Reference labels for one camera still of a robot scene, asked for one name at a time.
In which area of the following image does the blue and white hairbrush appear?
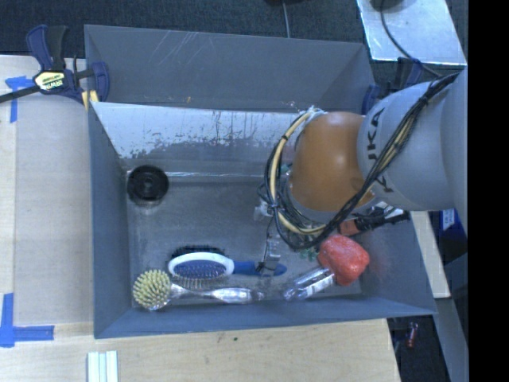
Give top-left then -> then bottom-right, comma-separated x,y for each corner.
167,245 -> 288,290

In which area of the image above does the clear brush with yellow bristles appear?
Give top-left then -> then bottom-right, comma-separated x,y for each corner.
132,268 -> 266,312

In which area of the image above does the black round ribbed disc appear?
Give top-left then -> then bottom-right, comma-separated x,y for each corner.
126,165 -> 170,203

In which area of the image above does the grey metal bin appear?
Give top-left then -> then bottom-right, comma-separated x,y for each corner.
83,24 -> 439,340

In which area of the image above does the pale wood board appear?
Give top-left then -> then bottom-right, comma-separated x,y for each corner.
14,93 -> 96,326

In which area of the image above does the red sponge on clear handle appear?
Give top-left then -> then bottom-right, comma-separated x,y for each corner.
282,233 -> 371,302

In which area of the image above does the black cylinder on white bracket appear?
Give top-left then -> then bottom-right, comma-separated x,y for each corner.
340,205 -> 411,236

